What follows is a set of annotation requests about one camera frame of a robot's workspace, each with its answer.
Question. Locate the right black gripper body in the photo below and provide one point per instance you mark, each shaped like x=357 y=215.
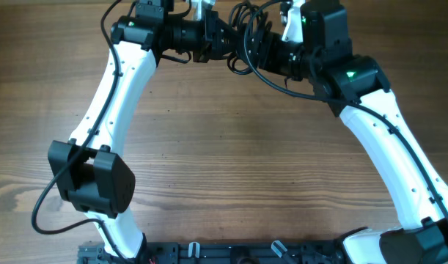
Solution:
x=289 y=59

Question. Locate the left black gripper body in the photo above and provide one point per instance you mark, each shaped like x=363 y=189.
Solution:
x=209 y=45

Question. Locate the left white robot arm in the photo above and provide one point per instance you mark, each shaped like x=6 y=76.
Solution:
x=88 y=169

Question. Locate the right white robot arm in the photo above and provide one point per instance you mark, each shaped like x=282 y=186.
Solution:
x=316 y=46

